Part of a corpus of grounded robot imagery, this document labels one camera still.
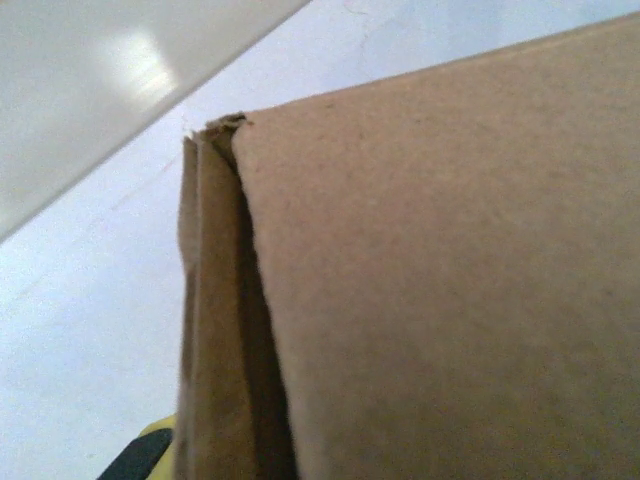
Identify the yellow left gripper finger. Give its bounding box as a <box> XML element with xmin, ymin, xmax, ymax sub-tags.
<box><xmin>98</xmin><ymin>413</ymin><xmax>177</xmax><ymax>480</ymax></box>

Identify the brown cardboard box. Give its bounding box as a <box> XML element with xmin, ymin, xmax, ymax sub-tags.
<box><xmin>174</xmin><ymin>12</ymin><xmax>640</xmax><ymax>480</ymax></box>

